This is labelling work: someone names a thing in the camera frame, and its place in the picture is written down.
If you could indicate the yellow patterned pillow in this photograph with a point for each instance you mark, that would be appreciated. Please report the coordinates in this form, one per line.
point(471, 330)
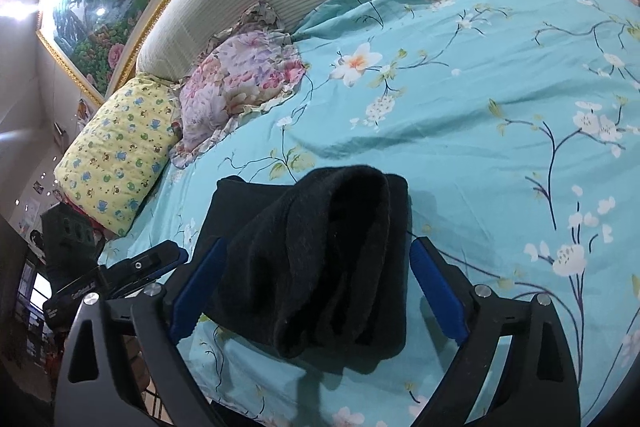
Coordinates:
point(117, 157)

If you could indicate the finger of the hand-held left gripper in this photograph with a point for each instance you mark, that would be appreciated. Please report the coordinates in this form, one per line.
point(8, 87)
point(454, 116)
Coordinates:
point(145, 264)

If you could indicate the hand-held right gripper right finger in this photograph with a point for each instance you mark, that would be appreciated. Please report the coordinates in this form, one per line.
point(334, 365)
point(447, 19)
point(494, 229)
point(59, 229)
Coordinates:
point(440, 292)

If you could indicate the black pants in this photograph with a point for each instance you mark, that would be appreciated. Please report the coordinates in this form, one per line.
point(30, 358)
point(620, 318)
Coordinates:
point(320, 257)

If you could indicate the pink floral ruffled pillow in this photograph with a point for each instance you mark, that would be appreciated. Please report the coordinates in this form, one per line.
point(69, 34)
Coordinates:
point(240, 77)

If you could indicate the teal floral bed sheet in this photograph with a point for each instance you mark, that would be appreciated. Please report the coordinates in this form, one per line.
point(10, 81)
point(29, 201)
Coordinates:
point(450, 117)

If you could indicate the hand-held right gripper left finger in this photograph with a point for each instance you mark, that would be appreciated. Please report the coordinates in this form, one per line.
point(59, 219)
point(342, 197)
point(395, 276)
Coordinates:
point(192, 294)

